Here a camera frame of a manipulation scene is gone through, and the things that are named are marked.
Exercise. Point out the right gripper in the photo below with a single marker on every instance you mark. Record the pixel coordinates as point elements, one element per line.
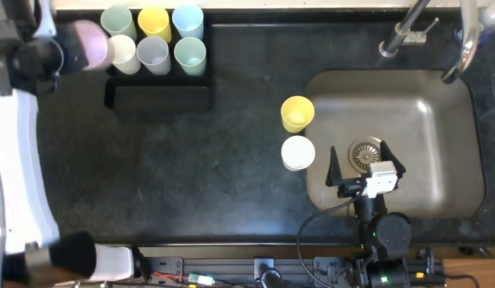
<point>349,188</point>

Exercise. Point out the white cup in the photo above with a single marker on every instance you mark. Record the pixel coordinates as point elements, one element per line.
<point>125,54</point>
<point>298,153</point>

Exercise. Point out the yellow cup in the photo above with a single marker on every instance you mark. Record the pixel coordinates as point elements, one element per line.
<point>154,22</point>
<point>297,113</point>

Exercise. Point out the pink cup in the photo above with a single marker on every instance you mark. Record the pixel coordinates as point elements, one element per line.
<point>96,46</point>

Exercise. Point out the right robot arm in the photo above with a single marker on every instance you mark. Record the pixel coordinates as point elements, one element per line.
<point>391,234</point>

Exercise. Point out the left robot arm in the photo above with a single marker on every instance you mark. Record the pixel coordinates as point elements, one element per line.
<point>19,168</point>

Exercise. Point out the steel sink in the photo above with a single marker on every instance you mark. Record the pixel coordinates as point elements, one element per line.
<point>431,140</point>

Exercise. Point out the steel tap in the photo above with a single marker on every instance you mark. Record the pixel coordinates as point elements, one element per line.
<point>469,44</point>

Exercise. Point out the black tray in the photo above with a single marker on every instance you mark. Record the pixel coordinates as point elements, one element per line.
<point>191,81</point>

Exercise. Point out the blue soap bottle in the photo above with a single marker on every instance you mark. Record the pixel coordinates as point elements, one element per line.
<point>493,18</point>

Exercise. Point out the green cup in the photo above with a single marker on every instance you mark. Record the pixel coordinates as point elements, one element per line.
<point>190,55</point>
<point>118,21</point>

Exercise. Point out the blue cup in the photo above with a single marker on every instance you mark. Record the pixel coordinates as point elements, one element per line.
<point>188,21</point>

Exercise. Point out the grey cup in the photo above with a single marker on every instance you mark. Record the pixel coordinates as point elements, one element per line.
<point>153,54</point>

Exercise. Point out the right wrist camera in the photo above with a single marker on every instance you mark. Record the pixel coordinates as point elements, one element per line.
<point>381,178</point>

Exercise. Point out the mounting rail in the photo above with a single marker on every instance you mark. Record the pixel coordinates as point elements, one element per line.
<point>231,266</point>

